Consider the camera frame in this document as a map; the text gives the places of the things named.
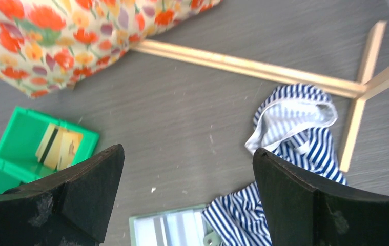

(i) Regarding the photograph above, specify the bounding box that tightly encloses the blue white striped cloth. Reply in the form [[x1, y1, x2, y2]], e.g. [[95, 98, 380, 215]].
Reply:
[[202, 84, 346, 245]]

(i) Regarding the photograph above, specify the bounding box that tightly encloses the floral orange pillowcase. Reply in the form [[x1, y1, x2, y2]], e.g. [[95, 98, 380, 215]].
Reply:
[[0, 0, 218, 98]]

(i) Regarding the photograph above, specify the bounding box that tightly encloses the wooden clothes rack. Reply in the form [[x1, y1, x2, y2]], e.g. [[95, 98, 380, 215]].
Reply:
[[132, 20, 389, 172]]

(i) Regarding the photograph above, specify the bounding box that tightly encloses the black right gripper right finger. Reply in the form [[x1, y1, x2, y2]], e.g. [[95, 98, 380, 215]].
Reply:
[[253, 148, 389, 245]]

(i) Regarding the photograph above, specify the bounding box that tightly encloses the gold card in bin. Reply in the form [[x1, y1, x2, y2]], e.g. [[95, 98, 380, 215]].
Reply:
[[56, 131, 83, 171]]

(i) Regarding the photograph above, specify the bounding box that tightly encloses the green card holder wallet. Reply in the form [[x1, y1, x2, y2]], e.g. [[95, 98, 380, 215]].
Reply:
[[129, 204, 224, 246]]

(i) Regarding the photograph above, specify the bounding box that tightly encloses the gold card with stripe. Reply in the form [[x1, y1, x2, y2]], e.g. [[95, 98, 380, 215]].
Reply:
[[36, 124, 65, 170]]

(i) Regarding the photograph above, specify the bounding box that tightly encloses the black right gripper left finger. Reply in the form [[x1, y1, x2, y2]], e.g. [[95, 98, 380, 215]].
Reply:
[[0, 144, 125, 245]]

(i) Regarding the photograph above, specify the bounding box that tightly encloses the green plastic bin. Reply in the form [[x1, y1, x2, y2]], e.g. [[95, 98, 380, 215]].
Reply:
[[0, 106, 99, 194]]

